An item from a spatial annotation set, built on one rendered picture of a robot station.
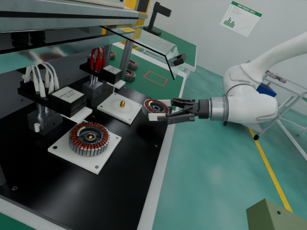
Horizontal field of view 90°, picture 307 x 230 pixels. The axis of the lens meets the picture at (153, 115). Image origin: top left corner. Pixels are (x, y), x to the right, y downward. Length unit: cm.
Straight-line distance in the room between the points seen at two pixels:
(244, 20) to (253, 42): 69
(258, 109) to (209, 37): 513
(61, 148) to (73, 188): 12
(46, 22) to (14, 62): 9
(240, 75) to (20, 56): 64
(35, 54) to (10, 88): 25
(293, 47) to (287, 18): 544
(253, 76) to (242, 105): 14
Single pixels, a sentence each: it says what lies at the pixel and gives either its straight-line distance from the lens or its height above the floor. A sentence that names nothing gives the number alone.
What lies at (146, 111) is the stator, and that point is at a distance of 60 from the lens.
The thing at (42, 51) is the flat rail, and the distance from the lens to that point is 37.
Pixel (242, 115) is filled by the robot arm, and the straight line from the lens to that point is 59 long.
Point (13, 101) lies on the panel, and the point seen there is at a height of 81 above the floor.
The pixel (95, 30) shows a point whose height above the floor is 103.
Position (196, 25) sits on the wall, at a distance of 562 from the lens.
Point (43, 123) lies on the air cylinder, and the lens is 52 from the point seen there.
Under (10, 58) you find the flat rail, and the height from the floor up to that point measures 103.
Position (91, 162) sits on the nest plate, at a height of 78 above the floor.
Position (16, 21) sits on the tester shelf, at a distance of 34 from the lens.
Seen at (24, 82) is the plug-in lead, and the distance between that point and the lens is 50.
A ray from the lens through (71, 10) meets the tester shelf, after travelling 42.
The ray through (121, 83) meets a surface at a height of 88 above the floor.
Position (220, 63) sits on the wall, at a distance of 582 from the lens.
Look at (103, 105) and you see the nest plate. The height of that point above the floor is 78.
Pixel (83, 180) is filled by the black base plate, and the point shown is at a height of 77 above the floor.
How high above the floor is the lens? 118
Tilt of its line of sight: 34 degrees down
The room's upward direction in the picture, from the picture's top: 25 degrees clockwise
